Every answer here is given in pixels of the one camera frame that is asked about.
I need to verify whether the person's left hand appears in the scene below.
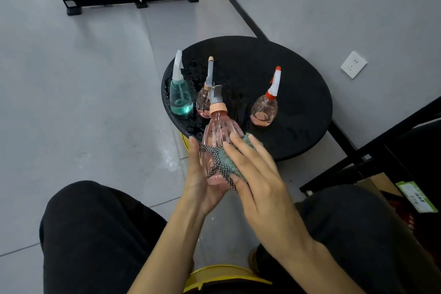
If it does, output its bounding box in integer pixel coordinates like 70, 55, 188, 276
180, 136, 231, 217

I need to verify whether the person's right hand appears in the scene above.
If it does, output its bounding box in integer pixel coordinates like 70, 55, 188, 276
222, 133, 314, 263

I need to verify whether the green cleaning cloth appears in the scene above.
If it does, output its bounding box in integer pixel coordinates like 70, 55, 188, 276
199, 133, 257, 191

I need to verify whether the pink spray bottle grey nozzle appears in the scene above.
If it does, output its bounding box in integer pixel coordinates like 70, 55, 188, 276
201, 85, 245, 187
195, 56, 216, 119

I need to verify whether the pink bottle orange white nozzle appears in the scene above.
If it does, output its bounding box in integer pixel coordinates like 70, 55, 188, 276
250, 65, 282, 128

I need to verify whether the green spray bottle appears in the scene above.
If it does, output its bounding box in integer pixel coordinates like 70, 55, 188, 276
169, 50, 194, 116

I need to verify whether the black metal rack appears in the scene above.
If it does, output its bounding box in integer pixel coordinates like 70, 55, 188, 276
300, 96, 441, 270

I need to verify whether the person's left forearm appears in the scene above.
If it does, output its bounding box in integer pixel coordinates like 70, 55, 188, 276
127, 197, 207, 294

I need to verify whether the person's light shoe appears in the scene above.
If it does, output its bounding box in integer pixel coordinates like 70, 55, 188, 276
248, 247, 261, 276

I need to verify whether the yellow round stool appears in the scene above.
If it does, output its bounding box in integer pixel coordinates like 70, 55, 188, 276
183, 264, 273, 294

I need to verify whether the round black table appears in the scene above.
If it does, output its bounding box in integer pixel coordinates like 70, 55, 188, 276
161, 35, 334, 163

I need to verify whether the brown cardboard box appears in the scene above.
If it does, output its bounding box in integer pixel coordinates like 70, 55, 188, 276
355, 172, 441, 294

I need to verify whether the green white label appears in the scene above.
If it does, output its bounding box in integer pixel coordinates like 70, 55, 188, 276
395, 181, 439, 214

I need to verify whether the white wall socket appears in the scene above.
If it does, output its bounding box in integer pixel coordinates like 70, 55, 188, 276
340, 50, 368, 80

